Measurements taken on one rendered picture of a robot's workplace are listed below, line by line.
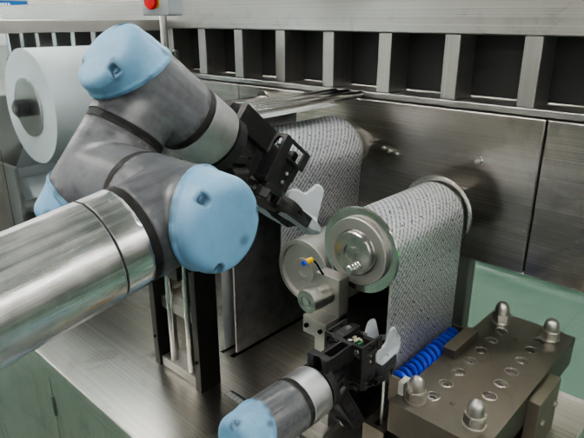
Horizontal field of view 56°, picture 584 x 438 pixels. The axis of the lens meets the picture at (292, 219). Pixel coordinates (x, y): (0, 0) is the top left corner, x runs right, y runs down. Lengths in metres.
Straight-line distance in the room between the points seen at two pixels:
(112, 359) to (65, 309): 0.95
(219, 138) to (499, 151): 0.66
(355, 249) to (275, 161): 0.30
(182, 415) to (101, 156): 0.72
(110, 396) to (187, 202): 0.86
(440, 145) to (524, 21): 0.27
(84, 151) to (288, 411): 0.42
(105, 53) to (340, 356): 0.51
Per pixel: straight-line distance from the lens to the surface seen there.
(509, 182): 1.11
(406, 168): 1.20
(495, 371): 1.05
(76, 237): 0.36
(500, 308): 1.18
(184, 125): 0.54
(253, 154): 0.63
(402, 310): 0.95
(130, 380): 1.23
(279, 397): 0.74
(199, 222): 0.37
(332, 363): 0.79
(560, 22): 1.06
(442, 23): 1.14
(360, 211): 0.88
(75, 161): 0.50
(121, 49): 0.51
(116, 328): 1.42
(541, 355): 1.12
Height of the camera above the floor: 1.61
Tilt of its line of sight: 20 degrees down
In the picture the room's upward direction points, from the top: straight up
